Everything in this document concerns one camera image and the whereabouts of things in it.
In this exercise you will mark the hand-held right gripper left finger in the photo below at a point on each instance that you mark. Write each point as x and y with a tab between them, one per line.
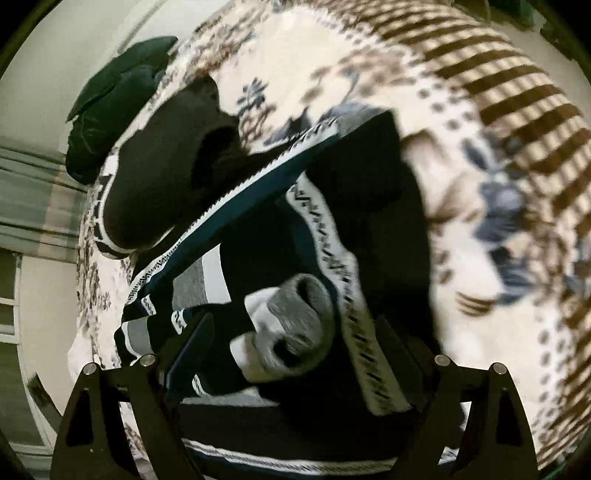
191	355

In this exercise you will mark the floral printed blanket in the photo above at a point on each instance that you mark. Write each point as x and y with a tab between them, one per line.
461	83

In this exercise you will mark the grey pleated curtain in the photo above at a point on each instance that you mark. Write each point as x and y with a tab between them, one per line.
32	198

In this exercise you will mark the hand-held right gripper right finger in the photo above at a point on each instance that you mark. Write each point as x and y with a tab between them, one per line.
397	355

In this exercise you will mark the black knitted hat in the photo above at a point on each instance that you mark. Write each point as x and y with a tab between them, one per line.
152	184

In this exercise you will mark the navy patterned knit sweater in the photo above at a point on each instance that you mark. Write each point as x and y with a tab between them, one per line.
369	207

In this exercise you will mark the grey and white sock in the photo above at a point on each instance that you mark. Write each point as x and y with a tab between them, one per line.
304	304

